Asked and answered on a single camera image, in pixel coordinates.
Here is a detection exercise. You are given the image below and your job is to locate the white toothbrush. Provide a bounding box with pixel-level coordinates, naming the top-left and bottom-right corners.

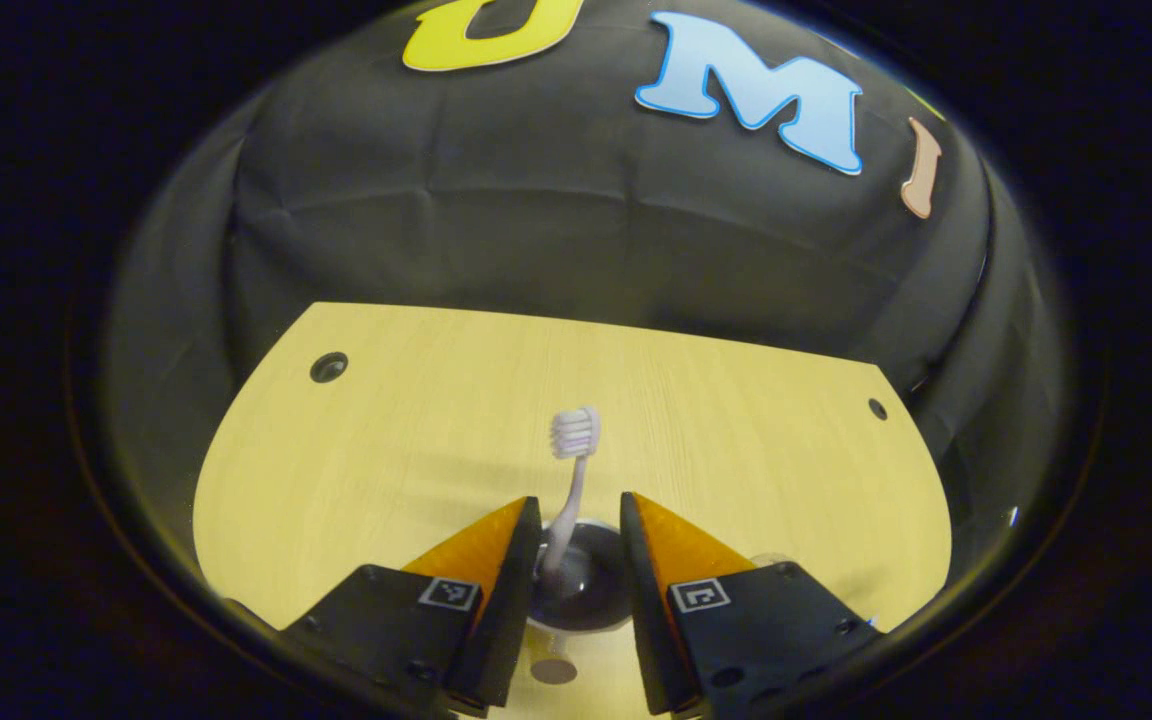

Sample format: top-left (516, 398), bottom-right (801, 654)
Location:
top-left (539, 405), bottom-right (602, 576)

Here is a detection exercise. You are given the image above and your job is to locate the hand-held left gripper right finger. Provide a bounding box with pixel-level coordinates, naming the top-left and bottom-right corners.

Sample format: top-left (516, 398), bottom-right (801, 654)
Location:
top-left (620, 491), bottom-right (882, 719)

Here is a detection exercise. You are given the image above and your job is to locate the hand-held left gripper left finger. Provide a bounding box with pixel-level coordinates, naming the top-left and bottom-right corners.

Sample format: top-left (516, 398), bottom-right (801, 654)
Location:
top-left (281, 496), bottom-right (544, 716)

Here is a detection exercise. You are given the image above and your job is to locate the white cup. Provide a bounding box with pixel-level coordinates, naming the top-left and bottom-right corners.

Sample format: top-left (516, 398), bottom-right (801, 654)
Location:
top-left (521, 520), bottom-right (642, 687)

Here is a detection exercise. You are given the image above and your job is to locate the black backdrop cloth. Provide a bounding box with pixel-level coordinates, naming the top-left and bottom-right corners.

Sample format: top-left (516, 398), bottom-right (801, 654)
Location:
top-left (101, 0), bottom-right (1077, 601)

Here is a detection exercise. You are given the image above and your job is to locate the wooden desktop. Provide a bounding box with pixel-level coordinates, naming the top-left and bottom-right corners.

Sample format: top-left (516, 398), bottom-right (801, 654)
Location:
top-left (192, 302), bottom-right (953, 720)

